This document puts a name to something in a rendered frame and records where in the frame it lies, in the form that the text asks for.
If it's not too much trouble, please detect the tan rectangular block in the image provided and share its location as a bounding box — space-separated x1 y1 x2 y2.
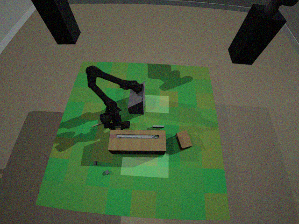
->
175 131 192 150

